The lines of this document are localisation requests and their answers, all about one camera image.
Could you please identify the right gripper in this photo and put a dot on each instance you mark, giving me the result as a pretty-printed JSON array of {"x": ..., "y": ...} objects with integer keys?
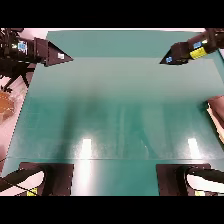
[{"x": 182, "y": 52}]

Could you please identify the black office chair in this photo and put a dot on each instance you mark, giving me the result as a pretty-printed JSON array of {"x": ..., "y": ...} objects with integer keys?
[{"x": 16, "y": 71}]

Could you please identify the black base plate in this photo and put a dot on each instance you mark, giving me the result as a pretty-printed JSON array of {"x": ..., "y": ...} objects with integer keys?
[
  {"x": 61, "y": 178},
  {"x": 168, "y": 178}
]

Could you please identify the beige garment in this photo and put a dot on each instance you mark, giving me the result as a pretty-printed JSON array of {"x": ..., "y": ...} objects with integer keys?
[{"x": 220, "y": 133}]

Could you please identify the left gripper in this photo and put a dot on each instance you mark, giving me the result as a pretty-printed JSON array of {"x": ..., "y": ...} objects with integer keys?
[{"x": 41, "y": 50}]

